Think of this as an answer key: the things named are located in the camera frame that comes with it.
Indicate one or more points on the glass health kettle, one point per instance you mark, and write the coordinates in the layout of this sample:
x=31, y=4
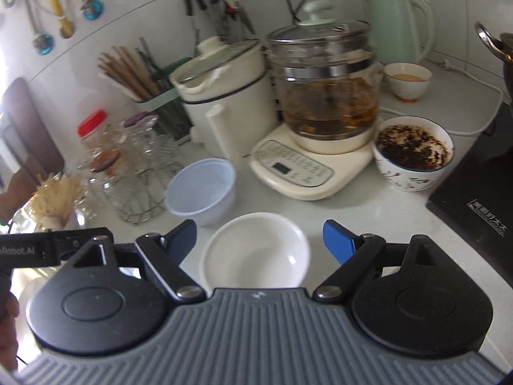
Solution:
x=324, y=88

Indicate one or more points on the red-lidded glass jar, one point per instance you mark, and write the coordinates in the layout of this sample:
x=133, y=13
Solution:
x=94, y=136

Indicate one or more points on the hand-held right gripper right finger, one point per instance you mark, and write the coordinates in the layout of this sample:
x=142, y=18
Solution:
x=338, y=240

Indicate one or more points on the white ceramic bowl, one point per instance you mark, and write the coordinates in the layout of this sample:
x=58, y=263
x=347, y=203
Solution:
x=256, y=256

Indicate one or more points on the steel pan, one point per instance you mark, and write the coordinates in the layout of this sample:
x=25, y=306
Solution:
x=497, y=48

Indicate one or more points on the bundle of wooden chopsticks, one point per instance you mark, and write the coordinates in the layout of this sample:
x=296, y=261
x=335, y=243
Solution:
x=124, y=70

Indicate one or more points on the small cup with yellow liquid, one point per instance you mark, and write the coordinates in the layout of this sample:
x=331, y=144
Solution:
x=408, y=82

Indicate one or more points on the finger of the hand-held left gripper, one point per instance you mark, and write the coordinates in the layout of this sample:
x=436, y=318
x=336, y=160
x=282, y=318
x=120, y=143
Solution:
x=68, y=240

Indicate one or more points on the patterned bowl with dark food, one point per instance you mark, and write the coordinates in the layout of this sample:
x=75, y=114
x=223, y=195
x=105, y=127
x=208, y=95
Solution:
x=412, y=156

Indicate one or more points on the hanging scissors and utensils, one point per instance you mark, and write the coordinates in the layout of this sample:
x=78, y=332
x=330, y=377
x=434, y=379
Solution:
x=192, y=2

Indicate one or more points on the dried noodle bundle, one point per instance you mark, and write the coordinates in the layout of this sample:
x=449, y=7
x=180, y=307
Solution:
x=56, y=198

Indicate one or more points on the person's left hand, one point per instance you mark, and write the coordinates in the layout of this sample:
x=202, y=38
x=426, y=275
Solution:
x=10, y=337

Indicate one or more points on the mint green electric kettle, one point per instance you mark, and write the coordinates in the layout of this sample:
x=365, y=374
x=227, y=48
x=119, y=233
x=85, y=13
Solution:
x=396, y=24

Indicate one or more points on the group of upturned glasses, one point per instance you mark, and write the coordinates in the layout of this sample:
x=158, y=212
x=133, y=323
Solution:
x=136, y=160

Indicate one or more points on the brown cutting board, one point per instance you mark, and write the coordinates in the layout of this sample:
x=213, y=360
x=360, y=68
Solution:
x=28, y=136

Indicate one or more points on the black induction cooktop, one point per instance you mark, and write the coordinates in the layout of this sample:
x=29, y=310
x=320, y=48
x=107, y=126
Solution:
x=473, y=200

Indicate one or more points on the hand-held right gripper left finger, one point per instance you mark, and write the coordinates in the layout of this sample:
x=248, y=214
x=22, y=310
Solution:
x=180, y=240

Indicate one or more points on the white electric cooker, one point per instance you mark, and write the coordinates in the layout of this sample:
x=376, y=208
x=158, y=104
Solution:
x=228, y=104

